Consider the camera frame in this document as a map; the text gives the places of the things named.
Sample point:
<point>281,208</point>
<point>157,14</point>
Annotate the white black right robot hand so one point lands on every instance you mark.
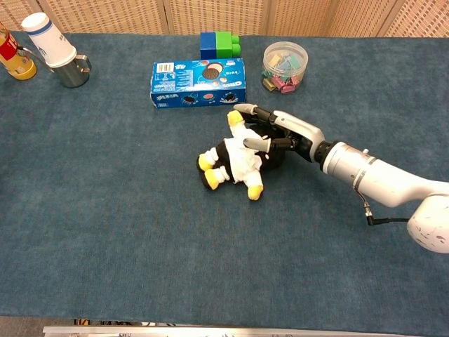
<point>298,126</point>

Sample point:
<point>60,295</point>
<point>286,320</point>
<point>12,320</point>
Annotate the blue Oreo cookie box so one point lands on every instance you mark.
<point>189,79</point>

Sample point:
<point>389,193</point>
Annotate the green toy building block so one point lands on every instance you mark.
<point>228,45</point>

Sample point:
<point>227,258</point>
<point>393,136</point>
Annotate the stainless steel mug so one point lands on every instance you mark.
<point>72,75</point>

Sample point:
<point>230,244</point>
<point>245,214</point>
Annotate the blue block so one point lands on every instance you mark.
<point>208,45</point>

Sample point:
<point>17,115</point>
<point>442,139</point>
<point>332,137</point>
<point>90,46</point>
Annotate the white paper cup blue stripe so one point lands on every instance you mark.
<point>49,40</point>

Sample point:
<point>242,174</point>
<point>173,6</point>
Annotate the black white plush toy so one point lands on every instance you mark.
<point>242,161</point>

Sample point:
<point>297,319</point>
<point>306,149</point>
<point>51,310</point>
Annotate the aluminium frame rail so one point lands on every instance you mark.
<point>210,331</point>

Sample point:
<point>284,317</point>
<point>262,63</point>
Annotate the yellow bottle with red label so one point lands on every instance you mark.
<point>17,65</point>

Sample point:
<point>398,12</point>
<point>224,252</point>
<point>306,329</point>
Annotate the clear tub of binder clips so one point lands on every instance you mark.
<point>284,68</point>

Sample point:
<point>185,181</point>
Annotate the blue felt table cloth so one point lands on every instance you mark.
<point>140,217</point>

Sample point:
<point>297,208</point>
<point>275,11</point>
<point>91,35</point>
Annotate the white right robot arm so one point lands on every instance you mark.
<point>386,179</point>

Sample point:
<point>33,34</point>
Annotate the woven wicker folding screen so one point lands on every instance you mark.
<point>210,15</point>

